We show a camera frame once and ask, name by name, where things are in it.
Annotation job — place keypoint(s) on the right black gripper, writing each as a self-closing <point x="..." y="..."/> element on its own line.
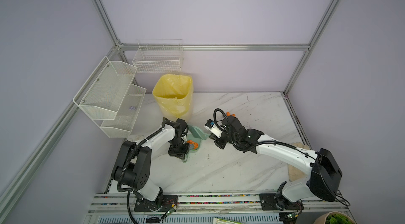
<point x="219" y="144"/>

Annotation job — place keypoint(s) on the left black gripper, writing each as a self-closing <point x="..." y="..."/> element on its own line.
<point x="181" y="154"/>

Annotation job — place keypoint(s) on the green plastic dustpan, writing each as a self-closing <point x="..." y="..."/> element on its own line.
<point x="195" y="134"/>

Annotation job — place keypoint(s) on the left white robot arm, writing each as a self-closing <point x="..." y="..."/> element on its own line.
<point x="133" y="163"/>

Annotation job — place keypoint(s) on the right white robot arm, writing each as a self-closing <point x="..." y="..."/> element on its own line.
<point x="322" y="173"/>

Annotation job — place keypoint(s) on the orange purple scraps back cluster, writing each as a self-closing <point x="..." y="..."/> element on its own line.
<point x="229" y="114"/>

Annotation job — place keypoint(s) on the orange paper scrap near bin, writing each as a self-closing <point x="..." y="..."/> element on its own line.
<point x="193" y="145"/>

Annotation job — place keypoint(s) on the white cotton work glove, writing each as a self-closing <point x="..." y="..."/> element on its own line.
<point x="135" y="138"/>

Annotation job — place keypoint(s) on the cream trash bin yellow liner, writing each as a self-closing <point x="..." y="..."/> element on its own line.
<point x="174" y="95"/>

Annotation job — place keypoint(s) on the white mesh shelf lower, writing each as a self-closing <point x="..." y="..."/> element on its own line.
<point x="124" y="122"/>

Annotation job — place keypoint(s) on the white mesh shelf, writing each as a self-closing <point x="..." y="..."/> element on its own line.
<point x="124" y="122"/>
<point x="101" y="96"/>

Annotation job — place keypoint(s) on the beige cloth rag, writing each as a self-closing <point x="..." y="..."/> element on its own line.
<point x="293" y="172"/>

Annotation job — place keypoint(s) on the white mesh shelf upper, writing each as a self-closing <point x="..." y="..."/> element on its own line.
<point x="101" y="96"/>

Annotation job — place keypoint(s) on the green plant in pot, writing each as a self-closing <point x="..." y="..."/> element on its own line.
<point x="334" y="218"/>

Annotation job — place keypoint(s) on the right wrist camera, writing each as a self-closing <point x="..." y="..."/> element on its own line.
<point x="213" y="128"/>

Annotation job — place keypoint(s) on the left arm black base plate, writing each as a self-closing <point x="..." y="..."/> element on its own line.
<point x="155" y="202"/>

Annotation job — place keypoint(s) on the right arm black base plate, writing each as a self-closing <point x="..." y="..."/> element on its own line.
<point x="276" y="201"/>

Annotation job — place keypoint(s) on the aluminium front rail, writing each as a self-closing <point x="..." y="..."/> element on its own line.
<point x="202" y="208"/>

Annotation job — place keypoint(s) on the white wire basket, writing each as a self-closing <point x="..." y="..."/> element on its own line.
<point x="159" y="56"/>

